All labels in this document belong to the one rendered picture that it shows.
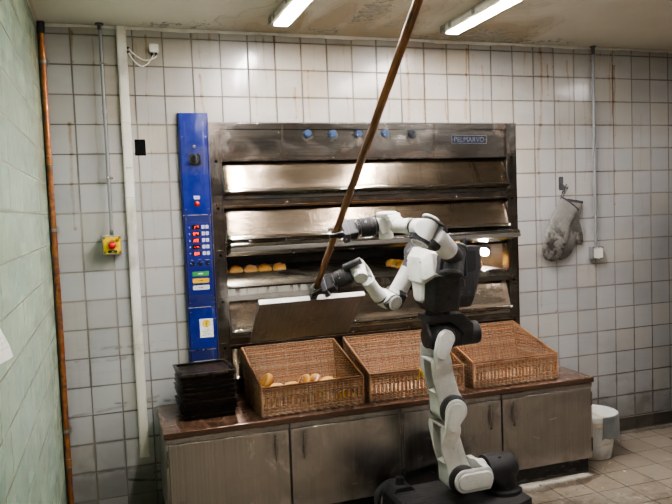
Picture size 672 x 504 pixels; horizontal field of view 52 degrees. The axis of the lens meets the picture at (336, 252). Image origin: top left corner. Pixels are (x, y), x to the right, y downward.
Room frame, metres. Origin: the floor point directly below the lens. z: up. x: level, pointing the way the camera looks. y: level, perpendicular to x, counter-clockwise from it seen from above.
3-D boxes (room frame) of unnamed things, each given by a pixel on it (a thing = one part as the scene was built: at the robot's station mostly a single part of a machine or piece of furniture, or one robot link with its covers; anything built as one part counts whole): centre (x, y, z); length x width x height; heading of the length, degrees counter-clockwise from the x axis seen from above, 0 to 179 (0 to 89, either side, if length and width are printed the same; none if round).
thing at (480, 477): (3.29, -0.59, 0.28); 0.21 x 0.20 x 0.13; 109
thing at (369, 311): (4.09, -0.24, 1.02); 1.79 x 0.11 x 0.19; 108
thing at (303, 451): (3.78, -0.23, 0.29); 2.42 x 0.56 x 0.58; 108
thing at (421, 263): (3.26, -0.51, 1.27); 0.34 x 0.30 x 0.36; 15
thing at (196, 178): (4.65, 1.04, 1.07); 1.93 x 0.16 x 2.15; 18
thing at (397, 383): (3.84, -0.35, 0.72); 0.56 x 0.49 x 0.28; 106
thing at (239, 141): (4.11, -0.24, 1.99); 1.80 x 0.08 x 0.21; 108
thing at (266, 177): (4.09, -0.24, 1.80); 1.79 x 0.11 x 0.19; 108
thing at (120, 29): (3.64, 1.08, 1.45); 0.05 x 0.02 x 2.30; 108
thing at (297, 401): (3.66, 0.22, 0.72); 0.56 x 0.49 x 0.28; 109
